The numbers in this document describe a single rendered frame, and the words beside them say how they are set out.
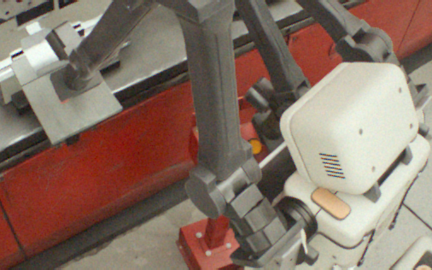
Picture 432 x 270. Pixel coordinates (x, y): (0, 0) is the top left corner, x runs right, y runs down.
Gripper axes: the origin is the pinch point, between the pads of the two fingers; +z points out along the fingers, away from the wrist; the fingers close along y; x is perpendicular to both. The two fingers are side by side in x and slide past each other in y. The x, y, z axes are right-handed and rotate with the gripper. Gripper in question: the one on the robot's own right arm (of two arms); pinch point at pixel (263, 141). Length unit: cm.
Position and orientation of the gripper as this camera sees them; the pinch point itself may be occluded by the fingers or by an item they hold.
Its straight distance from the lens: 161.8
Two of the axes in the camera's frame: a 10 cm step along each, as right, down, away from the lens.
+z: -1.9, 3.3, 9.2
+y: -4.0, -8.9, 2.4
